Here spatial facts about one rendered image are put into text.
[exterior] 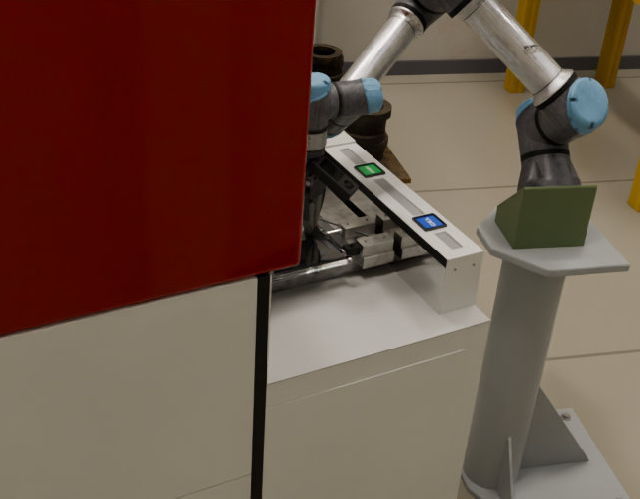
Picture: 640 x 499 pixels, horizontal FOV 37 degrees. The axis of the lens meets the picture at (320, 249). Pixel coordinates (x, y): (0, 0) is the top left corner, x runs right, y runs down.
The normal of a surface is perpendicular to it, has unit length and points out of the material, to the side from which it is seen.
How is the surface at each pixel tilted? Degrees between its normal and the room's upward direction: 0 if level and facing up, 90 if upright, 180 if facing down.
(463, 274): 90
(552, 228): 90
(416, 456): 90
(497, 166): 0
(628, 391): 0
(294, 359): 0
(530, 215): 90
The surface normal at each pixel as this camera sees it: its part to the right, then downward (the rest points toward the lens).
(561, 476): 0.06, -0.85
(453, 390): 0.47, 0.50
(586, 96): 0.43, -0.10
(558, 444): 0.22, 0.53
